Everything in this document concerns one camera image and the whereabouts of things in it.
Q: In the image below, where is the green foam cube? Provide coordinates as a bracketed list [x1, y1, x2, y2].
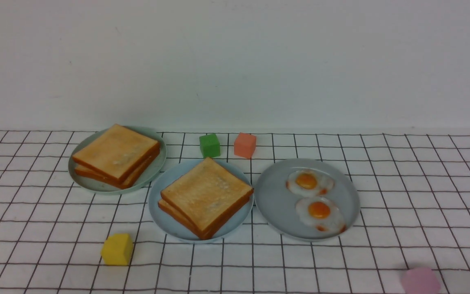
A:
[199, 134, 221, 158]

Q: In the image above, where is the toast slice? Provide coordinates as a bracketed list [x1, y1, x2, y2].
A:
[160, 158, 253, 231]
[75, 156, 157, 189]
[158, 197, 253, 240]
[71, 124, 162, 182]

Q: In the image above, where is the fried egg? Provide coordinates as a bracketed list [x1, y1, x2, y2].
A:
[286, 169, 335, 198]
[295, 197, 347, 233]

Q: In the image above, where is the grey egg plate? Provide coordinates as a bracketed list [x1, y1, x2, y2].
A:
[255, 158, 361, 242]

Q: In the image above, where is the front right fried egg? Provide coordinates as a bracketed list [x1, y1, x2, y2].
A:
[295, 197, 347, 233]

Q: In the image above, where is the light blue centre plate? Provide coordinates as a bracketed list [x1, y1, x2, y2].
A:
[148, 159, 254, 243]

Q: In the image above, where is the pink foam block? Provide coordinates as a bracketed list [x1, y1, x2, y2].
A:
[400, 267, 441, 294]

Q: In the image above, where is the orange foam cube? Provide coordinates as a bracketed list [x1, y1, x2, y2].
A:
[234, 132, 257, 159]

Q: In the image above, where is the white black-grid tablecloth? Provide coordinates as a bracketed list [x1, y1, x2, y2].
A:
[0, 130, 470, 294]

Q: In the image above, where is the green-grey bread plate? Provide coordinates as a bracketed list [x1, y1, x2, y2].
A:
[68, 125, 167, 195]

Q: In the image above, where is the yellow foam block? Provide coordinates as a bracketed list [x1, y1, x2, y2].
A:
[101, 233, 133, 266]

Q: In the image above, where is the back fried egg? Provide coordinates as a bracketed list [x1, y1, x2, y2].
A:
[286, 169, 335, 198]

